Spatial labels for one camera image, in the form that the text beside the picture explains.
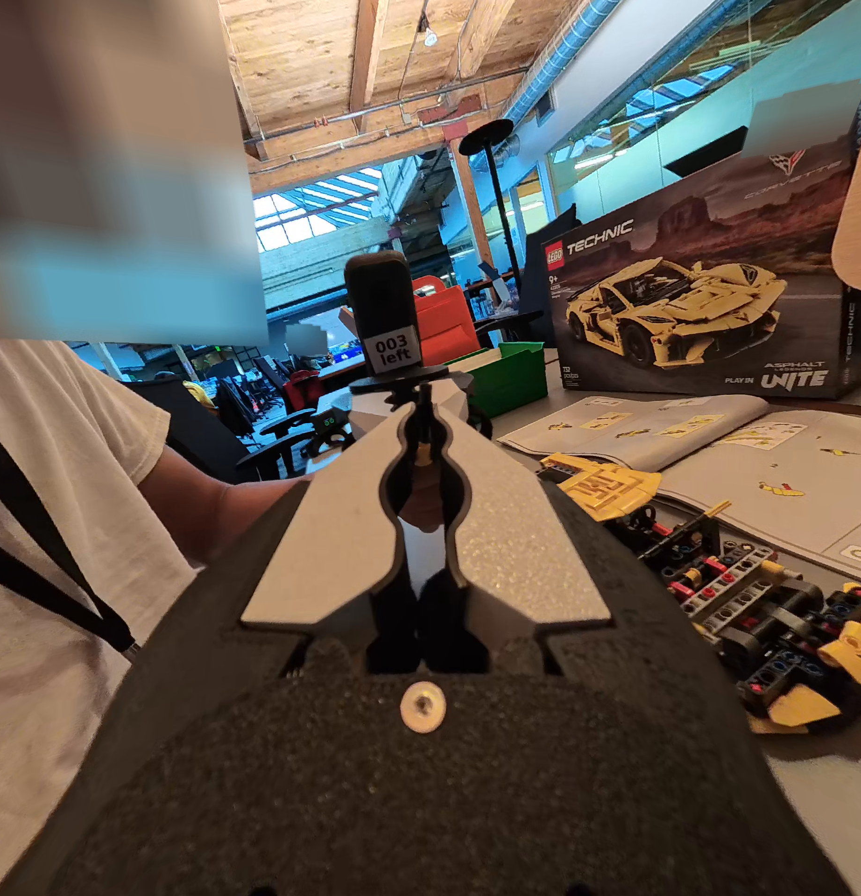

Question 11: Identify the building instruction booklet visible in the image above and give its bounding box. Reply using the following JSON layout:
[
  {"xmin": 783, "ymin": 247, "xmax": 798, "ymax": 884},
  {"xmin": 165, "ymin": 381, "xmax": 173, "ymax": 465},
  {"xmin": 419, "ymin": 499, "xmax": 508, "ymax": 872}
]
[{"xmin": 497, "ymin": 393, "xmax": 861, "ymax": 588}]

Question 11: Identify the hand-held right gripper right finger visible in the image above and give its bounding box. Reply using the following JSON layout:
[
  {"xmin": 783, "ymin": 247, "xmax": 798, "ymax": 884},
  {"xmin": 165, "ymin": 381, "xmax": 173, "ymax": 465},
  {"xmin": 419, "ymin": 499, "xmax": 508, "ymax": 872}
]
[{"xmin": 423, "ymin": 406, "xmax": 612, "ymax": 671}]

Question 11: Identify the red office chair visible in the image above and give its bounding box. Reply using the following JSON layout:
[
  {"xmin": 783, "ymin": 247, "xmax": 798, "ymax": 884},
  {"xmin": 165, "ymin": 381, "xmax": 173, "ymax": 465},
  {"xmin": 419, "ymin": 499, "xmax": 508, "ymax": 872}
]
[{"xmin": 283, "ymin": 367, "xmax": 326, "ymax": 414}]

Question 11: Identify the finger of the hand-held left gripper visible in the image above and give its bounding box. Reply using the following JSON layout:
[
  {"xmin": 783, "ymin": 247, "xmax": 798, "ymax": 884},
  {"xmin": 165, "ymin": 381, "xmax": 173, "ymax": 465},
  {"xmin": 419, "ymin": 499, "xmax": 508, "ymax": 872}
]
[
  {"xmin": 430, "ymin": 374, "xmax": 473, "ymax": 424},
  {"xmin": 346, "ymin": 391, "xmax": 405, "ymax": 441}
]

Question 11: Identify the toy car set box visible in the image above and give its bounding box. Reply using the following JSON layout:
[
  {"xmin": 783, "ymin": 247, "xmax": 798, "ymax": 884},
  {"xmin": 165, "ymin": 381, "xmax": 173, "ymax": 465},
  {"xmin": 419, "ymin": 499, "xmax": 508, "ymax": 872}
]
[{"xmin": 541, "ymin": 98, "xmax": 861, "ymax": 401}]

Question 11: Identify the yellow black toy car model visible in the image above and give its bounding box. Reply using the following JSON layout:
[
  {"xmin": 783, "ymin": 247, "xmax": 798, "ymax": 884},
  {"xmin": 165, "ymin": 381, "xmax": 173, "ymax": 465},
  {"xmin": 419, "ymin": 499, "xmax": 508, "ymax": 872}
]
[{"xmin": 539, "ymin": 451, "xmax": 861, "ymax": 736}]

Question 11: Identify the black floor lamp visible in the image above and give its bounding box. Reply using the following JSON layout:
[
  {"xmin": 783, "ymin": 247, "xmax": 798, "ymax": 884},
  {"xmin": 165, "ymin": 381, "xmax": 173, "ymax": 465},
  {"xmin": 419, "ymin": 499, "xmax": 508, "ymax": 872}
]
[{"xmin": 459, "ymin": 119, "xmax": 526, "ymax": 295}]

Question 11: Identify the orange carry bag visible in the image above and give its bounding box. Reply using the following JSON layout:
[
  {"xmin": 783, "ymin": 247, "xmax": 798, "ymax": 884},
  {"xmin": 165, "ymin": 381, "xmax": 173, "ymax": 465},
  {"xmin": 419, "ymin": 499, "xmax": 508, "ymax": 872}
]
[{"xmin": 411, "ymin": 275, "xmax": 482, "ymax": 368}]

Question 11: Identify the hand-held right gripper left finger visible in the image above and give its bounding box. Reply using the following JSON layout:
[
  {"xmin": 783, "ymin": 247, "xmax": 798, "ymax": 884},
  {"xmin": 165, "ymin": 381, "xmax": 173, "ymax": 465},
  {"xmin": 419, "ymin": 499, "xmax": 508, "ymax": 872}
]
[{"xmin": 240, "ymin": 402, "xmax": 424, "ymax": 673}]

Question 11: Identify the grey desk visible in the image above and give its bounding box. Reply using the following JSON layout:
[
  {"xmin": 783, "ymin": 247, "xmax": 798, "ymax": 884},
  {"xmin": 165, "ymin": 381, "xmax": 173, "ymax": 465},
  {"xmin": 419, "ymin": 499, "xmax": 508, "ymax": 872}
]
[{"xmin": 318, "ymin": 364, "xmax": 861, "ymax": 896}]

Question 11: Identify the green storage bin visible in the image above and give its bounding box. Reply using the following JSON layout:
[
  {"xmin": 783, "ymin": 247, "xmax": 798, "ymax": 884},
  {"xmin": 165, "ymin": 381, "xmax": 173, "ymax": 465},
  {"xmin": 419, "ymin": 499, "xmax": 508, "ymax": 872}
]
[{"xmin": 445, "ymin": 341, "xmax": 548, "ymax": 421}]

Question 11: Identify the silver ventilation duct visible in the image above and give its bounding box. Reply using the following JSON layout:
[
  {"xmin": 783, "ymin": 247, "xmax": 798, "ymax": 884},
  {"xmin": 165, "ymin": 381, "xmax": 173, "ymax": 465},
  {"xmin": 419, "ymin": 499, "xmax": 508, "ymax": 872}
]
[{"xmin": 504, "ymin": 0, "xmax": 622, "ymax": 127}]

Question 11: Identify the black office chair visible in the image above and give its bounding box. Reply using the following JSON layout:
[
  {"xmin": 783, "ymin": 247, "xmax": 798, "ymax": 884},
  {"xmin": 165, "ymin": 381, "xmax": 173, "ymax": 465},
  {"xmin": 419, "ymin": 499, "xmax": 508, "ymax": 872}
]
[{"xmin": 126, "ymin": 378, "xmax": 319, "ymax": 484}]

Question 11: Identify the black lanyard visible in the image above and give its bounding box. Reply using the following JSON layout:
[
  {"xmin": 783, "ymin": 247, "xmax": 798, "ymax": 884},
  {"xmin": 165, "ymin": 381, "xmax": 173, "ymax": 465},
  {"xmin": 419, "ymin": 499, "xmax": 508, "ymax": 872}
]
[{"xmin": 0, "ymin": 420, "xmax": 141, "ymax": 659}]

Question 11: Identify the person's left hand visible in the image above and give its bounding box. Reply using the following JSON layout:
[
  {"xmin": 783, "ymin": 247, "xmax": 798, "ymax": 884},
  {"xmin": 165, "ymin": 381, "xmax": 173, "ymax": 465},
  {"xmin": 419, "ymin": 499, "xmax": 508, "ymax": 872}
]
[{"xmin": 399, "ymin": 463, "xmax": 449, "ymax": 534}]

